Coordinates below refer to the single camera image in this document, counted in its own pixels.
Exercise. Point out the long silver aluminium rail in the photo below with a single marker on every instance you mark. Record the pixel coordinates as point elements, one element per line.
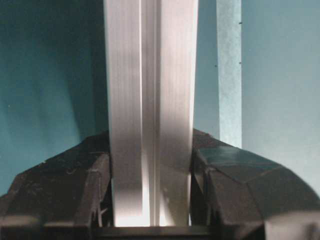
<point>151,64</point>

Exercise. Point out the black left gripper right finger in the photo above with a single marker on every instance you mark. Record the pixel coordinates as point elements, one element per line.
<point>244,196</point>

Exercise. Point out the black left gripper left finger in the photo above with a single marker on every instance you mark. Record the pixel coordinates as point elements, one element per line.
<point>65,197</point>

